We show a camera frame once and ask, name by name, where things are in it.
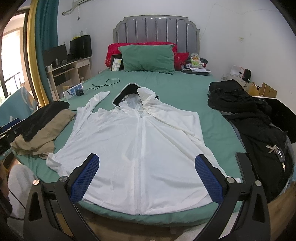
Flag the white hooded jacket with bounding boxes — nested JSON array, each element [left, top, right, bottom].
[[46, 82, 241, 215]]

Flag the black clothes pile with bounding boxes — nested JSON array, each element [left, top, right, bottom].
[[208, 80, 295, 202]]

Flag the beige folded garment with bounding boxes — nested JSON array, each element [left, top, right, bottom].
[[11, 109, 76, 160]]

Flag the key bunch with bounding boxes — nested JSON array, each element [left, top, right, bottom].
[[266, 145, 285, 171]]

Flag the black folded garment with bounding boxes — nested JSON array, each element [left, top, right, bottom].
[[20, 101, 70, 142]]

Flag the teal cartoon blanket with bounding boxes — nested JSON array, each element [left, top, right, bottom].
[[0, 87, 37, 126]]

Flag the blue white box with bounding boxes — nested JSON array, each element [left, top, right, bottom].
[[63, 83, 83, 99]]

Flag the cardboard box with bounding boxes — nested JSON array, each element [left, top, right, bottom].
[[248, 82, 278, 98]]

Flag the green bed sheet mattress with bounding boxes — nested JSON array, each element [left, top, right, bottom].
[[14, 69, 247, 227]]

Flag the wooden desk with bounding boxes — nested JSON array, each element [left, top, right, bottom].
[[47, 57, 92, 101]]

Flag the white bedside items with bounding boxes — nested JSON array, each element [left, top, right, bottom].
[[229, 65, 251, 82]]

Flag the clutter of items on bed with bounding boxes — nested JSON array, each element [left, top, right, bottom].
[[181, 53, 211, 76]]

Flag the black computer monitor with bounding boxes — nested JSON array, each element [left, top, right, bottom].
[[43, 44, 68, 66]]

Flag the small red pillow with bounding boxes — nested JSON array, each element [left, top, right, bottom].
[[174, 52, 190, 71]]

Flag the black computer tower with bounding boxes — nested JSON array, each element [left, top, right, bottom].
[[70, 35, 92, 59]]

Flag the green pillow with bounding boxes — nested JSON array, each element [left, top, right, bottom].
[[118, 45, 175, 74]]

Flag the grey padded headboard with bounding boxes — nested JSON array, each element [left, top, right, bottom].
[[113, 15, 200, 54]]

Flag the teal curtain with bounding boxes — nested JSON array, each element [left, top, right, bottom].
[[35, 0, 59, 103]]

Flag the black charger cable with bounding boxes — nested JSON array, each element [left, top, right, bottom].
[[67, 78, 121, 96]]

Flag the picture frame tablet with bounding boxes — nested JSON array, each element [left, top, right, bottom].
[[110, 54, 123, 71]]

